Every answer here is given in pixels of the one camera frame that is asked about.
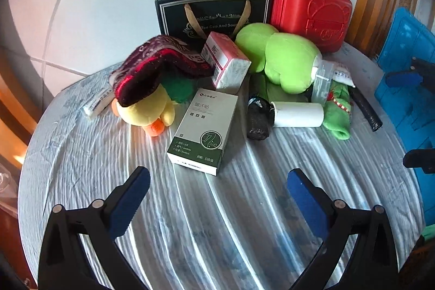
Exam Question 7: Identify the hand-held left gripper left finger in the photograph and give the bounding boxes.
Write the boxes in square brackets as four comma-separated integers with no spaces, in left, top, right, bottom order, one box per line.
[38,166,151,290]

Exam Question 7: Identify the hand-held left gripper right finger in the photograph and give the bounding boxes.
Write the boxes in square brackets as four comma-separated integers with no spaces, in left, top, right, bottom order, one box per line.
[286,168,399,290]

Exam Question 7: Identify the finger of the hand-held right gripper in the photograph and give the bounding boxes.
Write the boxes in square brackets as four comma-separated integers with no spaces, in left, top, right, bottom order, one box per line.
[403,149,435,174]
[385,58,435,90]

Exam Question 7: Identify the blue plastic crate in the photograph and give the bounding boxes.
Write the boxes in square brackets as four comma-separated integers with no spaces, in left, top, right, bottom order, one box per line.
[374,7,435,236]

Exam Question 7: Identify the white and green carton box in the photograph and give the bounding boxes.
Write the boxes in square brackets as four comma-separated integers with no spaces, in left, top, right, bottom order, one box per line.
[166,88,239,177]

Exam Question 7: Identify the green crocodile plush toy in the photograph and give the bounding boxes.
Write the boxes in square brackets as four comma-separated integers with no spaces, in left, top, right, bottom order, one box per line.
[322,79,355,141]

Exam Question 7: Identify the clear plastic packet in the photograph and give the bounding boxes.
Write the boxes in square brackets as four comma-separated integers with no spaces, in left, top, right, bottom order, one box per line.
[311,59,356,104]

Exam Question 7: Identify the white lint roller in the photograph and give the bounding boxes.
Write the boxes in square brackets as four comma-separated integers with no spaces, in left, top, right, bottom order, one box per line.
[270,101,324,128]

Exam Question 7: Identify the black mesh roll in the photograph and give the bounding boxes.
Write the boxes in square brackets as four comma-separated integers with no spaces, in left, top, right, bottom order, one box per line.
[246,93,274,141]

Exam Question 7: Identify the yellow duck plush toy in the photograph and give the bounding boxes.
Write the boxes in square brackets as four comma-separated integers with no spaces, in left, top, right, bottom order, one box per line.
[112,74,194,138]

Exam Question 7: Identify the white ointment tube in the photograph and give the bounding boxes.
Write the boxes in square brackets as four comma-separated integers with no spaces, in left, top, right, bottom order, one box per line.
[82,86,114,121]

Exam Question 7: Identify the light green frog plush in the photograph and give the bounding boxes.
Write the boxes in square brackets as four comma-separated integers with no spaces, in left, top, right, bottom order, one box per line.
[234,23,323,94]

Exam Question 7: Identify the red toy suitcase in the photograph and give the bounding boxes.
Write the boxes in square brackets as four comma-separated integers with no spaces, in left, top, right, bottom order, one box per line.
[268,0,353,53]

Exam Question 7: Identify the maroon knit hat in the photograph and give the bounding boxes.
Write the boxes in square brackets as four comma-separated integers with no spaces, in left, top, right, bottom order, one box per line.
[109,35,215,108]

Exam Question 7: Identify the pink and white tissue pack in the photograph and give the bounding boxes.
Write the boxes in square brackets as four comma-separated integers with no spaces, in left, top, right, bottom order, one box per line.
[201,32,252,90]

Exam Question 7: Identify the dark green gift bag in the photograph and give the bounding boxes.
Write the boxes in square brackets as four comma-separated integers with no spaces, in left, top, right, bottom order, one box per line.
[155,0,273,49]

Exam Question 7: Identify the black corrugated hose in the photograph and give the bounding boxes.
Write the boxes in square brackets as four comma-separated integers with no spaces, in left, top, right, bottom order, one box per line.
[350,88,383,132]

